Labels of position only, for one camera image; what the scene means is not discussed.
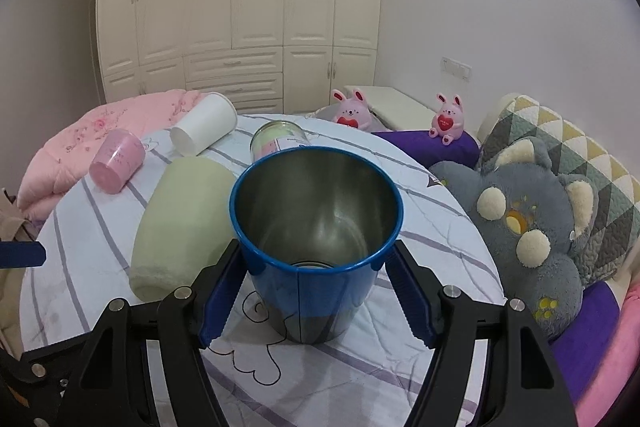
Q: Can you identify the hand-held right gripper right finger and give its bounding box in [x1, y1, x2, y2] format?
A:
[382, 239, 576, 427]

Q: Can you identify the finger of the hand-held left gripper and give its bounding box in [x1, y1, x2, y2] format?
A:
[0, 241, 47, 269]

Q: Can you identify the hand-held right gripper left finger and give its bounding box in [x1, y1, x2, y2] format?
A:
[57, 238, 246, 427]

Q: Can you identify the blue steel cup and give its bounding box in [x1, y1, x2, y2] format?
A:
[229, 146, 404, 346]

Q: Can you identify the pale green cup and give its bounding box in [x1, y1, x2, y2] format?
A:
[129, 157, 251, 305]

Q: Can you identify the pink cup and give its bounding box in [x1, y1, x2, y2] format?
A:
[89, 129, 147, 195]

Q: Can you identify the white cup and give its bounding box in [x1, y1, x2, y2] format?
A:
[169, 92, 239, 158]

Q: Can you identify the pink floral quilt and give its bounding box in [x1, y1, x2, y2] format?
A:
[17, 89, 206, 220]

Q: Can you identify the grey plush toy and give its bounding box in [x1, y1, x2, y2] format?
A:
[429, 138, 601, 342]

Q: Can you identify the purple pillow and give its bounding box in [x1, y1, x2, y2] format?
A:
[372, 129, 481, 168]

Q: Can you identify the purple blanket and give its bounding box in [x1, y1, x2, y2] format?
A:
[547, 279, 632, 427]

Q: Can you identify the glass jar with pastel label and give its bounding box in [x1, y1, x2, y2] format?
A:
[250, 120, 311, 164]

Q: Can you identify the pink bunny toy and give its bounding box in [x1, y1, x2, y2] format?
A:
[331, 88, 373, 132]
[429, 93, 466, 145]

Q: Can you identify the white bedside bench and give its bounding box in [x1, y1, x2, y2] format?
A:
[357, 85, 441, 131]

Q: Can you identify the pink bed edge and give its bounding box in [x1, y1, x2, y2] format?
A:
[575, 282, 640, 427]

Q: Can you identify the triangle patterned quilted cushion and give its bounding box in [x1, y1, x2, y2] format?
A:
[475, 94, 640, 293]

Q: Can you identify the cream wardrobe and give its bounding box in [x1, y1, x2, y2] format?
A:
[95, 0, 385, 115]

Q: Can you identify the white wall switch plate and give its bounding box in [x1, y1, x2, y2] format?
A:
[441, 56, 472, 80]

